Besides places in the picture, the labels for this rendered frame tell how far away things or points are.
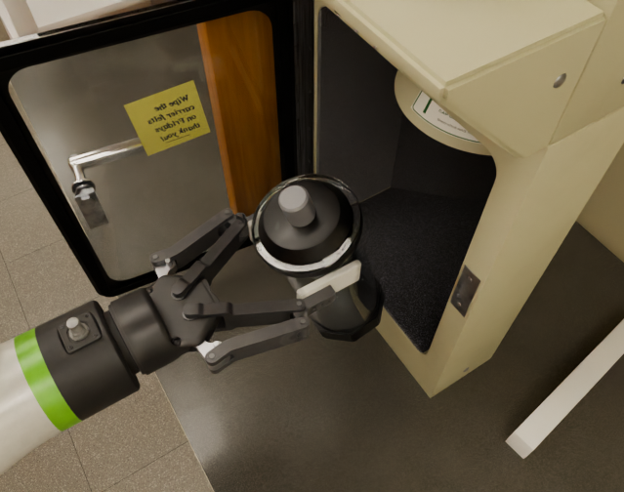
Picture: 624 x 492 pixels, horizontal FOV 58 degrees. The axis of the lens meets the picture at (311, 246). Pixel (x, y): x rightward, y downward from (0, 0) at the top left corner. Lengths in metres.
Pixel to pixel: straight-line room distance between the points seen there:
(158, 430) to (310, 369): 1.06
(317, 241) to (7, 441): 0.30
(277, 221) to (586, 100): 0.28
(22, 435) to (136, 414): 1.34
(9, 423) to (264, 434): 0.36
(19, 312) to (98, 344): 1.65
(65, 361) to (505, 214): 0.37
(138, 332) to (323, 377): 0.36
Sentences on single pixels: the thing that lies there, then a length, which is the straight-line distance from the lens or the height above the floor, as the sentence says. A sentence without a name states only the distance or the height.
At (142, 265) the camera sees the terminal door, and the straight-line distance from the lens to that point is 0.81.
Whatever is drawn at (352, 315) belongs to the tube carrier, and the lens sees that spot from 0.66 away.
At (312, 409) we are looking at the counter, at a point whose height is 0.94.
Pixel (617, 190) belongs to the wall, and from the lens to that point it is 1.01.
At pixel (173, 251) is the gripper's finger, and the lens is 0.58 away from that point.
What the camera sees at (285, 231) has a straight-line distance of 0.52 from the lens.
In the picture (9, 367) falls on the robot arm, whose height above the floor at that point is 1.26.
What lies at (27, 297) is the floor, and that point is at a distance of 2.18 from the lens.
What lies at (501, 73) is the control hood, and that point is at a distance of 0.31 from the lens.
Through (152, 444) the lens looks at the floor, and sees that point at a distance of 1.81.
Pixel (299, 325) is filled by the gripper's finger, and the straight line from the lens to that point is 0.52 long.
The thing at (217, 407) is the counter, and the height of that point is 0.94.
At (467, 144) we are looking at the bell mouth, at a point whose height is 1.32.
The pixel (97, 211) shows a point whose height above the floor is 1.18.
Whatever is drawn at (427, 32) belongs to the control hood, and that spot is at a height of 1.51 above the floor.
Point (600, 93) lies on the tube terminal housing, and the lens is 0.42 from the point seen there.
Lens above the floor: 1.68
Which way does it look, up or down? 55 degrees down
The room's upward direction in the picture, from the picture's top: straight up
